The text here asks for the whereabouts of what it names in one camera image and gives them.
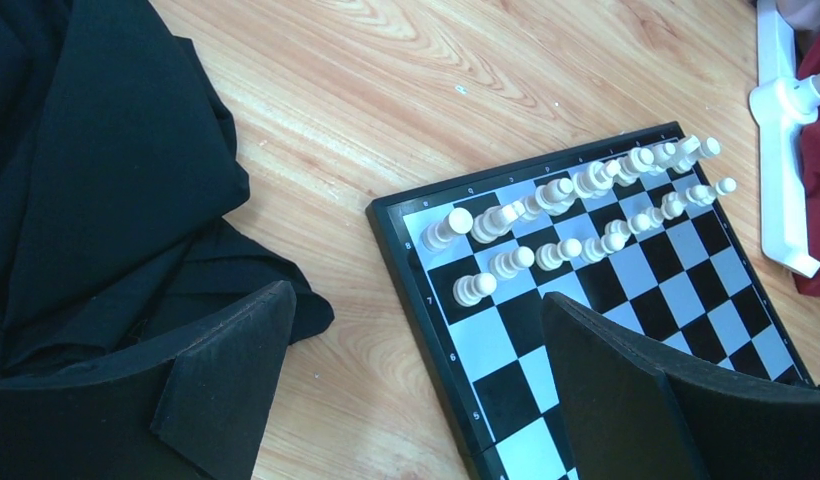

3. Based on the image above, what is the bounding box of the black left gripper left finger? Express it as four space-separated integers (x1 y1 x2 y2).
0 281 296 479

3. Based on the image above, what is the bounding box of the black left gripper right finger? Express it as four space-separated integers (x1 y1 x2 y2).
541 292 820 479

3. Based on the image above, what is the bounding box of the black and white chessboard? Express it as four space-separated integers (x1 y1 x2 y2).
367 122 811 479

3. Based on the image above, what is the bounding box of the white pawn piece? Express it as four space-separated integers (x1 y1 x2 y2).
453 272 497 307

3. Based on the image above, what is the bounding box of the white bishop piece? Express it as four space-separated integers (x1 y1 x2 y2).
519 178 577 223

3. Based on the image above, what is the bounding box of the white king piece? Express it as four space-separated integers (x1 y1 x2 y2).
571 159 621 199

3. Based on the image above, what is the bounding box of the white knight piece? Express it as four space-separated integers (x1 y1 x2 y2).
470 200 526 244

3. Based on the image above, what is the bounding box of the white queen piece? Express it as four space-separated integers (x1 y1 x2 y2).
615 147 655 187

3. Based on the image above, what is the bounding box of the white rook piece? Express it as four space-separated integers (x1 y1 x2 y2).
422 207 474 252

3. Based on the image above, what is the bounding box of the black cloth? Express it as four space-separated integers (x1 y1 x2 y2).
0 1 334 378

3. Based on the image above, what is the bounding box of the white rack base foot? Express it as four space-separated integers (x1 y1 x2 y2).
749 1 820 278

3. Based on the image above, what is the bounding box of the red shirt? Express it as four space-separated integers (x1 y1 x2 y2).
792 36 820 309

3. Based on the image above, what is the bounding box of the pink garment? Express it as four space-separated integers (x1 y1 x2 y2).
776 0 820 31

